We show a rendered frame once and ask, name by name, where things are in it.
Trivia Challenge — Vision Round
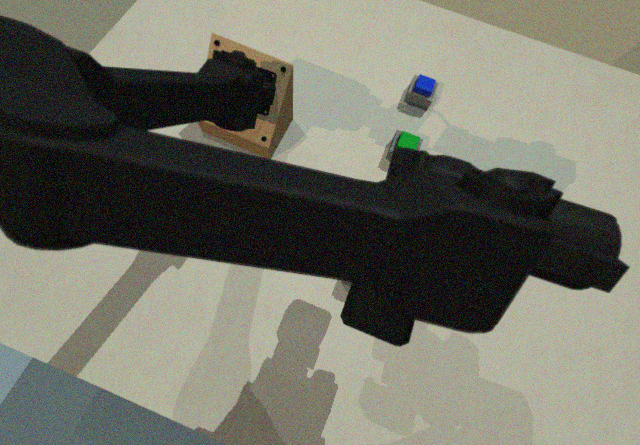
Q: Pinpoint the green button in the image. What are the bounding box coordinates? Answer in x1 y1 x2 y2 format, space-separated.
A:
386 130 423 160

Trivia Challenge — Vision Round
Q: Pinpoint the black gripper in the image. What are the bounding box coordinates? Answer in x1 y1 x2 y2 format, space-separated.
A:
340 283 415 346

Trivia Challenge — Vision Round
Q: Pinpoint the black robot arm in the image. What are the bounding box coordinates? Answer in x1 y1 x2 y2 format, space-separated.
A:
0 16 630 334

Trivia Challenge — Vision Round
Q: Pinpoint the blue button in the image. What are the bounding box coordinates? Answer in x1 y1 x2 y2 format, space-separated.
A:
403 75 438 111

